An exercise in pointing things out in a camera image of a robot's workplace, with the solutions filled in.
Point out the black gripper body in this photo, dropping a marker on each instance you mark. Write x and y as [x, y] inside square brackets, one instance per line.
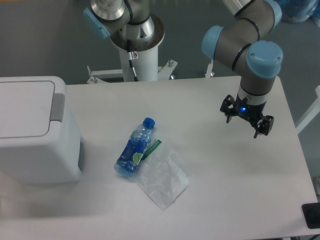
[250, 107]

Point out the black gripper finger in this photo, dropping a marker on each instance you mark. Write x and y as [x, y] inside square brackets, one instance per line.
[263, 126]
[228, 107]

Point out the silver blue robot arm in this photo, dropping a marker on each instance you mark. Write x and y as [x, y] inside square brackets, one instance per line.
[242, 49]

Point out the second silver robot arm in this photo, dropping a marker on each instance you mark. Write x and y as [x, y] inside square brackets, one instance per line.
[105, 17]

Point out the grey trash can push button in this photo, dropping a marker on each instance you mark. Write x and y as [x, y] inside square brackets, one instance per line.
[57, 107]

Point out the white plastic trash can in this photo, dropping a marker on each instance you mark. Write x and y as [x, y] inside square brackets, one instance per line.
[33, 149]

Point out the clear plastic bag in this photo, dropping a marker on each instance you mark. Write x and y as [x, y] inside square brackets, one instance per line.
[162, 174]

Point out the black device at table edge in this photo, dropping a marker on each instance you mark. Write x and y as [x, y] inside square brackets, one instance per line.
[311, 212]

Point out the blue plastic bottle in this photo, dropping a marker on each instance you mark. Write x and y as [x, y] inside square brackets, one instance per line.
[135, 148]

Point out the blue plastic bags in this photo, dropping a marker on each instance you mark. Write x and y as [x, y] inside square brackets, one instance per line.
[297, 11]

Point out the white frame leg right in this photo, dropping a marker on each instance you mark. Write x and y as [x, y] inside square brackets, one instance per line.
[309, 114]

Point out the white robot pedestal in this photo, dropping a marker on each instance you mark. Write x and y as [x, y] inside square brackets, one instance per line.
[138, 49]

